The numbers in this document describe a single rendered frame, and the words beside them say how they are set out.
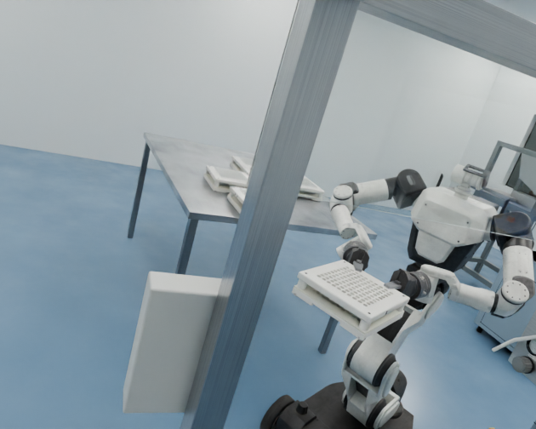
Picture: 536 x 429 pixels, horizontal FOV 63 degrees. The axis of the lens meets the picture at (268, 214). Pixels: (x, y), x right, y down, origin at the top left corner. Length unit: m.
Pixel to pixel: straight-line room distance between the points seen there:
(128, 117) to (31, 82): 1.01
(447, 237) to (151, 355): 1.23
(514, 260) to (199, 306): 1.18
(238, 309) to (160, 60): 4.75
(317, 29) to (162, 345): 0.55
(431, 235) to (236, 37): 4.18
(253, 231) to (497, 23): 0.46
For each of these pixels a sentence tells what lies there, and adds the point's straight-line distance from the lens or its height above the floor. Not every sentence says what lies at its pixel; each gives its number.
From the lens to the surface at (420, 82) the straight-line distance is 0.75.
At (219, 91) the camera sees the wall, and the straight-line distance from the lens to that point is 5.51.
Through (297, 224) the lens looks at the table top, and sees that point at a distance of 2.22.
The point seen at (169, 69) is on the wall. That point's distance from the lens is 5.34.
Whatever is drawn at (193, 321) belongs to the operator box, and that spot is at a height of 1.11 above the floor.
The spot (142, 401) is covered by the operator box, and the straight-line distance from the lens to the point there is 0.87.
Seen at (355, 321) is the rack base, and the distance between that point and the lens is 1.21.
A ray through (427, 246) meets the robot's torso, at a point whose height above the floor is 1.08.
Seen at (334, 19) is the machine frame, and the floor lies 1.61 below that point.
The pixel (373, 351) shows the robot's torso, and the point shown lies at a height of 0.65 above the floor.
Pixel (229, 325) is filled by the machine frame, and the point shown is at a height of 1.15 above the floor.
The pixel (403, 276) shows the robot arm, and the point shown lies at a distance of 1.40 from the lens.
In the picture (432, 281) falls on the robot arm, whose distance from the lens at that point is 1.54.
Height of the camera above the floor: 1.54
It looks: 18 degrees down
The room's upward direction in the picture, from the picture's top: 17 degrees clockwise
